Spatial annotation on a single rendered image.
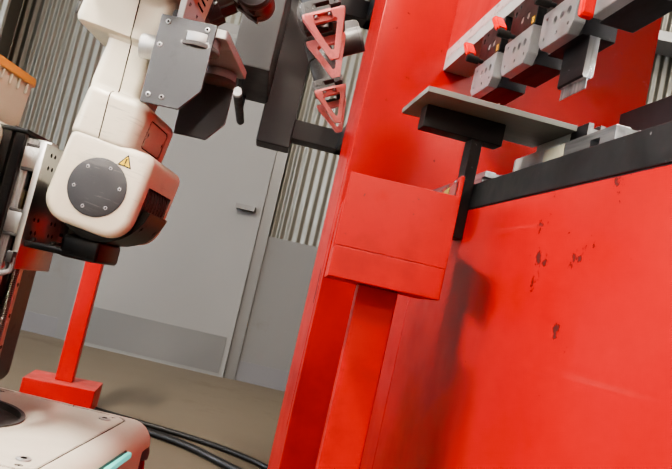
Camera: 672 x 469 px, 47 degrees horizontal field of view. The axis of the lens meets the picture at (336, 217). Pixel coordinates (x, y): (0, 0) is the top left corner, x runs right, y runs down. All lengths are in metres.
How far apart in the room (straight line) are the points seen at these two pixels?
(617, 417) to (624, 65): 1.84
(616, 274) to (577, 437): 0.17
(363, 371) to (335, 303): 1.02
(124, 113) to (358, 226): 0.52
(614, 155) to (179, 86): 0.76
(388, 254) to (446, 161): 1.19
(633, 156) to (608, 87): 1.63
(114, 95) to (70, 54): 3.90
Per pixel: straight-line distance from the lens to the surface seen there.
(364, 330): 1.15
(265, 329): 4.78
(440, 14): 2.35
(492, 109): 1.30
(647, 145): 0.85
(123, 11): 1.49
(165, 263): 4.84
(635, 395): 0.77
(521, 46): 1.66
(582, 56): 1.45
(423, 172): 2.23
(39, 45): 5.40
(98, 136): 1.41
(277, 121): 2.73
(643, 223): 0.81
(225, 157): 4.85
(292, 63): 2.78
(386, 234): 1.08
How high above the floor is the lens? 0.64
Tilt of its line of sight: 6 degrees up
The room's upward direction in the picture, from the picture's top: 13 degrees clockwise
